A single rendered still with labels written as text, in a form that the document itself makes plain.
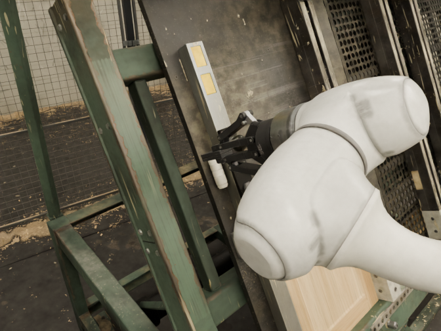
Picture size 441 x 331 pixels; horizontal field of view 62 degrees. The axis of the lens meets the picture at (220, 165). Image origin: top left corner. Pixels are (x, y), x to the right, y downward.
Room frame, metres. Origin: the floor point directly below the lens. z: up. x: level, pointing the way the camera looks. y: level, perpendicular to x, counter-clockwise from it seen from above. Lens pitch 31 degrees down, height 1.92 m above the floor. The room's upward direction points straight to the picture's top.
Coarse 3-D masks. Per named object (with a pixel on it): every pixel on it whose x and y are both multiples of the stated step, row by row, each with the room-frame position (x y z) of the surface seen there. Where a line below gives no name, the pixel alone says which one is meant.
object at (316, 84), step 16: (288, 0) 1.22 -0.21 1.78; (304, 0) 1.20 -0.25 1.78; (288, 16) 1.21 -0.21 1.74; (304, 16) 1.17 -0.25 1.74; (304, 32) 1.16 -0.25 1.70; (320, 32) 1.18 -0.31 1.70; (304, 48) 1.16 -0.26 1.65; (320, 48) 1.16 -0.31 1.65; (304, 64) 1.15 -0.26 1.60; (320, 64) 1.12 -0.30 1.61; (304, 80) 1.15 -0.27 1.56; (320, 80) 1.10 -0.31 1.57; (336, 80) 1.13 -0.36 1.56; (384, 288) 0.84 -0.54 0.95; (400, 288) 0.85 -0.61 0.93
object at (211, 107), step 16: (192, 64) 0.89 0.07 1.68; (208, 64) 0.91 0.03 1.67; (192, 80) 0.89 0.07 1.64; (208, 96) 0.86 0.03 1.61; (208, 112) 0.84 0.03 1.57; (224, 112) 0.86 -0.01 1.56; (208, 128) 0.85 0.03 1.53; (272, 288) 0.66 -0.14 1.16; (272, 304) 0.65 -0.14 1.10; (288, 304) 0.66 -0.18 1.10; (288, 320) 0.63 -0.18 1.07
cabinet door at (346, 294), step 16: (320, 272) 0.79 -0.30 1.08; (336, 272) 0.82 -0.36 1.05; (352, 272) 0.85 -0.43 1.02; (368, 272) 0.88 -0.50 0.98; (288, 288) 0.70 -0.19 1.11; (304, 288) 0.73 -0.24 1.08; (320, 288) 0.76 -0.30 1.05; (336, 288) 0.78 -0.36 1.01; (352, 288) 0.82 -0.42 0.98; (368, 288) 0.84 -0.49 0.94; (304, 304) 0.70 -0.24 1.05; (320, 304) 0.73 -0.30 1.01; (336, 304) 0.75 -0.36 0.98; (352, 304) 0.78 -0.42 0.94; (368, 304) 0.81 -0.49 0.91; (304, 320) 0.67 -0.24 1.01; (320, 320) 0.70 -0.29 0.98; (336, 320) 0.72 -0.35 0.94; (352, 320) 0.75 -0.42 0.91
